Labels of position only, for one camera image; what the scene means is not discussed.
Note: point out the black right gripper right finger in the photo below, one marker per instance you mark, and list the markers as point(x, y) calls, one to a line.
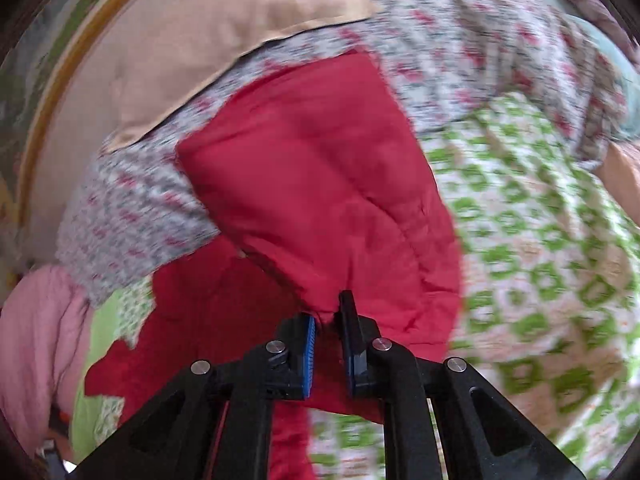
point(441, 420)

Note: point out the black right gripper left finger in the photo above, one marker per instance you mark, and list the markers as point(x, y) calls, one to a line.
point(212, 421)

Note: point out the red padded jacket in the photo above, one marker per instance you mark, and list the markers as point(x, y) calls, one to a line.
point(317, 185)

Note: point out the green white patterned quilt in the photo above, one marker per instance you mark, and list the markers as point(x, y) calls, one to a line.
point(551, 279)

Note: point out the pink blanket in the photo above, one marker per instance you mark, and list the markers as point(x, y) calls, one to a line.
point(45, 334)

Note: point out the gold framed picture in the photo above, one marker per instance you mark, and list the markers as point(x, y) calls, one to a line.
point(42, 44)

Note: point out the floral white pink bedsheet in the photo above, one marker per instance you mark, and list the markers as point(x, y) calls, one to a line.
point(134, 211)

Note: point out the beige pillow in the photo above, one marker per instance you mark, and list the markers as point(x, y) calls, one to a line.
point(194, 42)

